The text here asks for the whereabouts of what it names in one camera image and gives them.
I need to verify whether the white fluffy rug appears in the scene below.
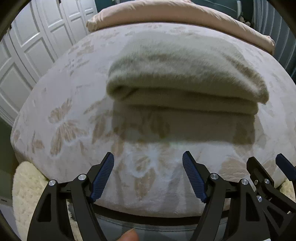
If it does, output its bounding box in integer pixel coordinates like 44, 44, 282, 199
11, 161, 82, 241

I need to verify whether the white panelled wardrobe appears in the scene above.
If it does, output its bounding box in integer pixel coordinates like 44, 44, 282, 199
1, 0, 97, 126

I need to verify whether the operator fingertip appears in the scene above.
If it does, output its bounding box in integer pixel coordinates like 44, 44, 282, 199
117, 228, 139, 241

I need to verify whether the teal upholstered headboard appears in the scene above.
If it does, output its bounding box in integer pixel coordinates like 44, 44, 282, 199
192, 0, 242, 19

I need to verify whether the grey striped curtain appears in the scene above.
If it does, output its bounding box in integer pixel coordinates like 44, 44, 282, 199
252, 0, 296, 80

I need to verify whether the pink folded duvet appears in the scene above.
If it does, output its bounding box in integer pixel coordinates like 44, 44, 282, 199
86, 1, 275, 55

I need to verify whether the beige knitted sweater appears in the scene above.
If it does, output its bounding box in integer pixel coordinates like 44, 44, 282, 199
106, 31, 269, 115

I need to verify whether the pink floral bed blanket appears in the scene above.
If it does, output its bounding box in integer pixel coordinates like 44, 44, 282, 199
11, 23, 295, 217

